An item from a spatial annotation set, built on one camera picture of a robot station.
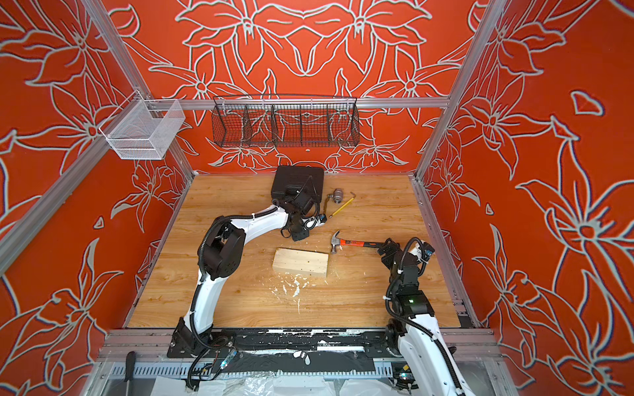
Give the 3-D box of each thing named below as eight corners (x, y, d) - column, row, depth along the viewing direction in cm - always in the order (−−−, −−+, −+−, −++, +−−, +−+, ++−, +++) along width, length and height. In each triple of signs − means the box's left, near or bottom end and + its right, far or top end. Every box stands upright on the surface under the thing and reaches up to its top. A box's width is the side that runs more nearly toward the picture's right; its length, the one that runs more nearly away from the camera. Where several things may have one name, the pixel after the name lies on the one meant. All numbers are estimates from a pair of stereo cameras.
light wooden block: (272, 270, 90) (271, 266, 87) (277, 252, 95) (276, 247, 92) (327, 277, 88) (327, 273, 85) (329, 258, 93) (330, 254, 90)
